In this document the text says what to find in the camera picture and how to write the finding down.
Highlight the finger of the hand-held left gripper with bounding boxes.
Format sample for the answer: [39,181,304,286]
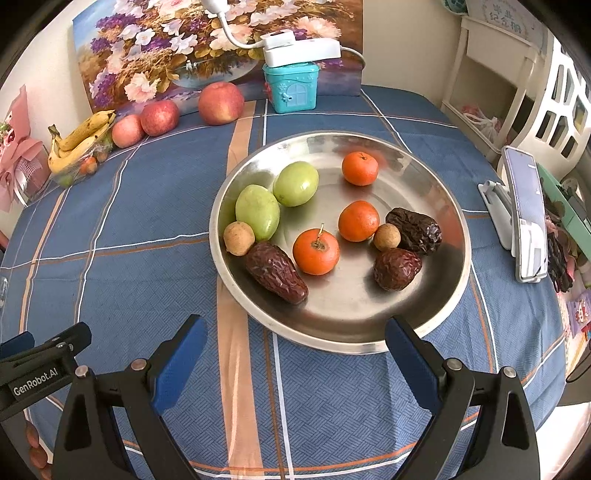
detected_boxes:
[0,322,92,370]

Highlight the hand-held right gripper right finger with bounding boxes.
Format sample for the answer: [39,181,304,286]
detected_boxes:
[385,315,541,480]

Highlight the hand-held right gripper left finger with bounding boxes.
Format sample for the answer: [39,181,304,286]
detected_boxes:
[51,315,208,480]

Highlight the round metal plate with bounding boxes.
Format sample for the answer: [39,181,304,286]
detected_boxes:
[209,130,472,355]

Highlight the wrinkled red date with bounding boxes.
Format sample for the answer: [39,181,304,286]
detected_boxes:
[373,248,423,291]
[385,208,443,256]
[245,242,309,305]

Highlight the blue plaid tablecloth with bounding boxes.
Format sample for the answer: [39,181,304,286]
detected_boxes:
[0,85,571,480]

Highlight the white phone stand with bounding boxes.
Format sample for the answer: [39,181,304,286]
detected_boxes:
[478,180,520,252]

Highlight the pink wrapped bouquet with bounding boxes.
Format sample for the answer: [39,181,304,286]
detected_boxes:
[0,84,51,213]

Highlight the smartphone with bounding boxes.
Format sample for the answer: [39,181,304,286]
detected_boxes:
[502,145,549,283]

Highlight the yellow banana bunch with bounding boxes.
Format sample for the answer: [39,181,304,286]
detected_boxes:
[47,109,117,175]

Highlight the green box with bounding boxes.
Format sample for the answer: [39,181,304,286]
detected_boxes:
[538,164,591,241]

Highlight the red apple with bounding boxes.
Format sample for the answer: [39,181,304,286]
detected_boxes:
[140,100,181,137]
[198,82,245,126]
[112,114,146,149]

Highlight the white plastic bag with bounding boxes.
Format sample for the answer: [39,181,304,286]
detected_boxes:
[462,105,502,144]

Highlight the teal house-shaped box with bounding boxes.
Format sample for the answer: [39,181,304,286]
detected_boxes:
[262,61,320,114]

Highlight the white plastic chair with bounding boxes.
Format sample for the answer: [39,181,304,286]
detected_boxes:
[496,34,591,185]

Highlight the floral painting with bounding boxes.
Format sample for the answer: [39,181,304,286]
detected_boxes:
[73,0,365,114]

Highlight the white power strip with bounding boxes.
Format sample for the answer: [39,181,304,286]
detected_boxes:
[201,0,365,70]

